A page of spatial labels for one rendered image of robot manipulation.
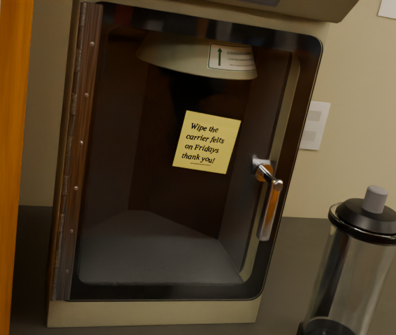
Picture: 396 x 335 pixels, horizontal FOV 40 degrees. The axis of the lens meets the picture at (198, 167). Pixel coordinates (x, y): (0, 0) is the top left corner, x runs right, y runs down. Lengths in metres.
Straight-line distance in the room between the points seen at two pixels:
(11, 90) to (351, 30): 0.87
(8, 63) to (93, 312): 0.39
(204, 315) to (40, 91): 0.54
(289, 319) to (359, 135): 0.58
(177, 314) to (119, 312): 0.09
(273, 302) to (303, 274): 0.14
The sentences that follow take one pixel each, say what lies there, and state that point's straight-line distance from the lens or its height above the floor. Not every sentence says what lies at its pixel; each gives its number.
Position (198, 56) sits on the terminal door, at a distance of 0.68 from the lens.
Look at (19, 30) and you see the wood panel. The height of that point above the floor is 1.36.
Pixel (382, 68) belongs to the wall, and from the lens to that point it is 1.34.
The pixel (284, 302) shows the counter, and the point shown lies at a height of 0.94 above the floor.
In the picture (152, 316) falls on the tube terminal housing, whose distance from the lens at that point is 0.84.
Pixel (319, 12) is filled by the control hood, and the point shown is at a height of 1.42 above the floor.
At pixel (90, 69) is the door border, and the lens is 0.66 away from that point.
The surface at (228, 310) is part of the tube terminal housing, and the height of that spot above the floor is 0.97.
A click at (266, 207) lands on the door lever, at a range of 0.72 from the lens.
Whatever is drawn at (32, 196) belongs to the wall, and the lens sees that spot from 1.19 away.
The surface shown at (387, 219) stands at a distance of 0.77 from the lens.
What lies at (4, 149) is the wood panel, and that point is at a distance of 0.60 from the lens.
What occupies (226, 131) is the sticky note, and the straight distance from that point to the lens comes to 0.71.
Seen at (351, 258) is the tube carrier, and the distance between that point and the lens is 0.77.
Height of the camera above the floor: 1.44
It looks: 19 degrees down
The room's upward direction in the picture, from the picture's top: 11 degrees clockwise
